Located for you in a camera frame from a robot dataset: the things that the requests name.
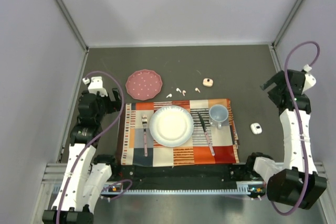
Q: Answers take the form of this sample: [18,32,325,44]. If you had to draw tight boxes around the pink earbud charging case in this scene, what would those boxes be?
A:
[203,78,214,87]

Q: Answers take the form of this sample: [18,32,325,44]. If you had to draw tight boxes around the white ceramic plate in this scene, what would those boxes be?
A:
[149,105,194,147]

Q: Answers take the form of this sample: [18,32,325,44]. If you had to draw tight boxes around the light blue mug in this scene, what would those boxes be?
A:
[208,104,229,129]

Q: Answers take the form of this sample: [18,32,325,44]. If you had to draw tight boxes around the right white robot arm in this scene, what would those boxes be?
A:
[245,70,327,210]

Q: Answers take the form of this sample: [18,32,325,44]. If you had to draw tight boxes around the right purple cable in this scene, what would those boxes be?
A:
[269,41,321,216]

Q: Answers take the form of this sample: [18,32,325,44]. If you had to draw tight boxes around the pink handled fork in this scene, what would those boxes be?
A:
[141,114,148,157]

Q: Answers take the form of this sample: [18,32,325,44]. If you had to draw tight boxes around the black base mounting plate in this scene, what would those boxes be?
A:
[108,164,264,190]

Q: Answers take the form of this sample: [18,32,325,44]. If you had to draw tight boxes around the pink handled knife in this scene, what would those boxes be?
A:
[197,112,215,156]

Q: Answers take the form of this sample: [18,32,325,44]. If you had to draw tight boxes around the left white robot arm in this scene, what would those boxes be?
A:
[42,88,124,223]

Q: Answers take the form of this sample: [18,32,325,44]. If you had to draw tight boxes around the white earbud charging case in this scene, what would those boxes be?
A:
[250,123,263,135]

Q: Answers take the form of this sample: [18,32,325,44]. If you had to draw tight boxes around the aluminium frame rail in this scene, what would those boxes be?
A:
[39,0,90,51]

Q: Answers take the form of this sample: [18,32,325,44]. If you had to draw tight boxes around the pink polka dot plate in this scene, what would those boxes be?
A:
[125,69,163,101]

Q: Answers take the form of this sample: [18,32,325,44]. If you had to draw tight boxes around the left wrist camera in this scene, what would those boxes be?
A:
[82,76,108,97]

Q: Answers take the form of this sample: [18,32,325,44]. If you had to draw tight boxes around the orange patterned placemat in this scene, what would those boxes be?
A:
[116,99,239,167]

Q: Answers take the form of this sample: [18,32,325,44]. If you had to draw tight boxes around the grey slotted cable duct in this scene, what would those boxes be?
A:
[52,181,266,196]

